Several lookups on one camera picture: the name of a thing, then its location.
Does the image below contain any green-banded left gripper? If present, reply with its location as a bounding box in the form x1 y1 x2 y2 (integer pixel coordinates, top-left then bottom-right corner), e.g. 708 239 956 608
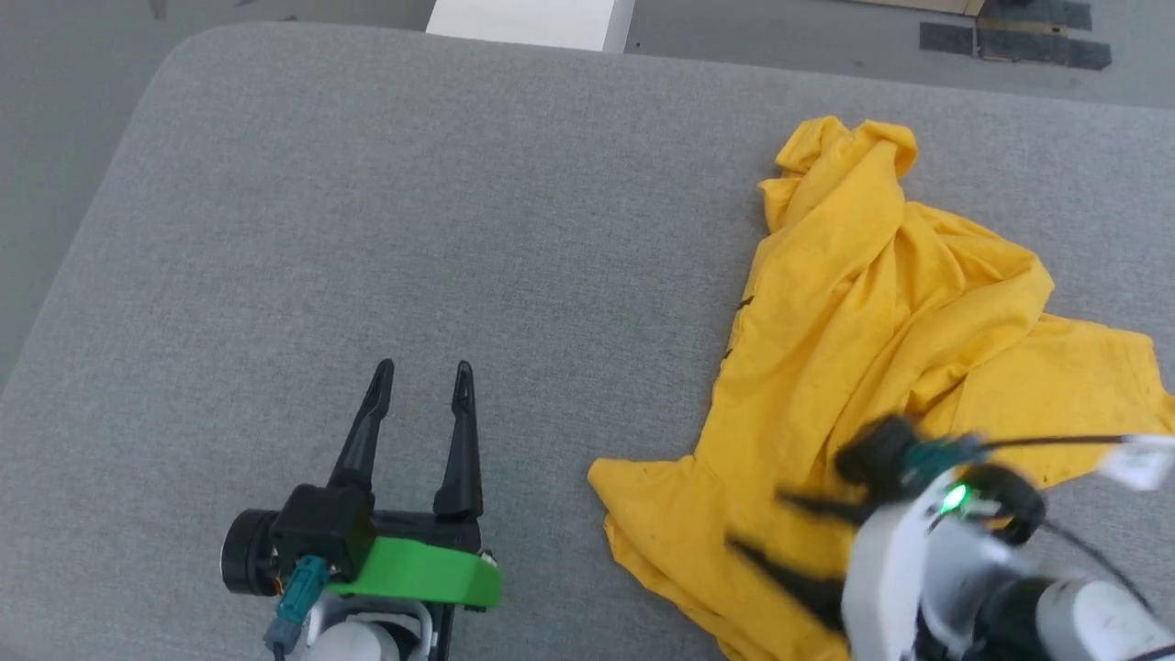
326 358 504 611

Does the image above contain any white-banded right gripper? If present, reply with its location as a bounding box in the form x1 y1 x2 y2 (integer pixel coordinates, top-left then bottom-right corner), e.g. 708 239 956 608
725 487 974 661

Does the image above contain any yellow tiger face T-shirt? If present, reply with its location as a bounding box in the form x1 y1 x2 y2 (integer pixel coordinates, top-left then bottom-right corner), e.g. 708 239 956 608
587 115 1175 661

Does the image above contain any grey fabric sofa cushion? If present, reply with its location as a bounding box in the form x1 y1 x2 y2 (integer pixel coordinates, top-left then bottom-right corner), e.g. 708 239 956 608
0 23 1175 661

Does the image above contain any white rectangular box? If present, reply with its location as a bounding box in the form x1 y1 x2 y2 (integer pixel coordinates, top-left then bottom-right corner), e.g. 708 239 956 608
425 0 637 53

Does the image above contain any small black floor tape patch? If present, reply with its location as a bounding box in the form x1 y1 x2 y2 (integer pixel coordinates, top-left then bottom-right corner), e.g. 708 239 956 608
920 20 976 56

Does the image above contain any long black floor tape strip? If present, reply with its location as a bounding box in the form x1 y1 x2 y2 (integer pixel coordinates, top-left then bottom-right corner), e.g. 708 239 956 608
977 28 1113 72

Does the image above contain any wide black floor tape patch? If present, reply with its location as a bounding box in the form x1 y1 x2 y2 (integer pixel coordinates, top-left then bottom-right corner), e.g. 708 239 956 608
980 0 1093 30

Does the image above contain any teal right camera cable connector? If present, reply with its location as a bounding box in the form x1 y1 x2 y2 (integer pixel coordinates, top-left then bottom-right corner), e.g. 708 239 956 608
907 435 985 476

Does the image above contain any teal camera cable connector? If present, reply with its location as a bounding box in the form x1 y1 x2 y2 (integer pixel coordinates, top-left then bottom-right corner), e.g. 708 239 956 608
264 555 330 655
907 435 985 476

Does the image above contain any teal left camera cable connector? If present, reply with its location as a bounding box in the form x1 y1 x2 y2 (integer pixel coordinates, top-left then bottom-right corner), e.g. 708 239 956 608
264 555 330 655

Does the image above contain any thin black cable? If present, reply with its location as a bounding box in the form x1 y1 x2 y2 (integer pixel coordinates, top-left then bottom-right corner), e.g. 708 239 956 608
978 433 1158 611

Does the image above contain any white cable label tag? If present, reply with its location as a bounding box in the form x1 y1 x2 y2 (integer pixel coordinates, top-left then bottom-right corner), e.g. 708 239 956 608
1097 434 1175 492

